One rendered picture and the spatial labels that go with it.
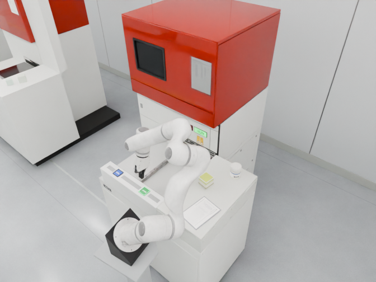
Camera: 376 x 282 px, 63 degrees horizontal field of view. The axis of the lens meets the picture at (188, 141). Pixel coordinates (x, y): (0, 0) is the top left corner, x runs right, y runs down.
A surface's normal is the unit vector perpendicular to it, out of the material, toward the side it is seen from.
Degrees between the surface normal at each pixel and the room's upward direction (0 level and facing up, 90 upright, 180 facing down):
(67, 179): 0
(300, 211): 0
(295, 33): 90
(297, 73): 90
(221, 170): 0
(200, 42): 90
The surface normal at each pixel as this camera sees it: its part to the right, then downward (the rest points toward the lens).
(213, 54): -0.64, 0.50
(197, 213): -0.01, -0.77
